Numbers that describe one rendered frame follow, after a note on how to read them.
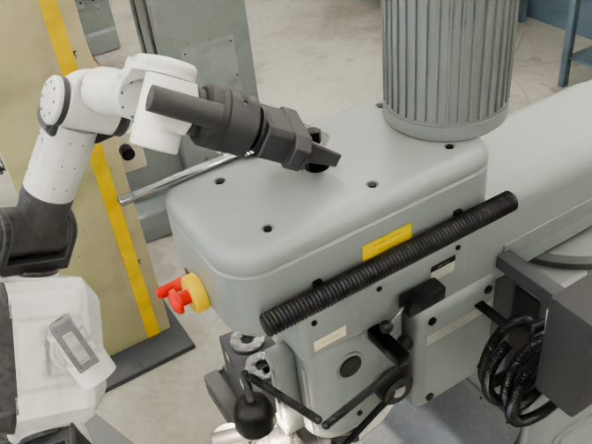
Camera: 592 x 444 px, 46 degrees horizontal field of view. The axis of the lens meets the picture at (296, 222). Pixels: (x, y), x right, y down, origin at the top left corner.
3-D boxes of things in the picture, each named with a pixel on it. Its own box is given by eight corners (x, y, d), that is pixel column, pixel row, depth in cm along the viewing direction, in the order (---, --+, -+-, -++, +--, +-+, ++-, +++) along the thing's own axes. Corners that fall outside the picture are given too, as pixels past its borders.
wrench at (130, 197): (124, 210, 99) (123, 206, 99) (114, 198, 102) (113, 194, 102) (269, 150, 109) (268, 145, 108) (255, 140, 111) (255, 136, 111)
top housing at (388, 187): (245, 357, 96) (227, 271, 87) (170, 260, 115) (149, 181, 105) (494, 226, 114) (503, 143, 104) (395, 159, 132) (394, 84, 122)
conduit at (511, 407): (506, 450, 124) (519, 374, 111) (446, 391, 135) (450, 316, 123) (578, 401, 131) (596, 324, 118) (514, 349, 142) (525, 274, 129)
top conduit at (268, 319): (272, 343, 92) (270, 324, 90) (257, 324, 95) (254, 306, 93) (518, 214, 109) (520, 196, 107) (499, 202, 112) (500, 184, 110)
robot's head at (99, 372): (71, 388, 119) (90, 391, 112) (37, 341, 117) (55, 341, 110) (101, 364, 123) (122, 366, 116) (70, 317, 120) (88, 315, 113)
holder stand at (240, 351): (260, 442, 175) (248, 392, 163) (229, 382, 192) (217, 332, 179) (302, 422, 179) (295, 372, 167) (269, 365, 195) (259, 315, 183)
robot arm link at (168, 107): (201, 159, 100) (122, 140, 95) (218, 86, 99) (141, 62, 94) (225, 168, 90) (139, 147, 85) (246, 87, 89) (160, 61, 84)
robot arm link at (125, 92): (191, 136, 92) (145, 123, 102) (207, 69, 91) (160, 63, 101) (147, 124, 87) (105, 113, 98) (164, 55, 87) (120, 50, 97)
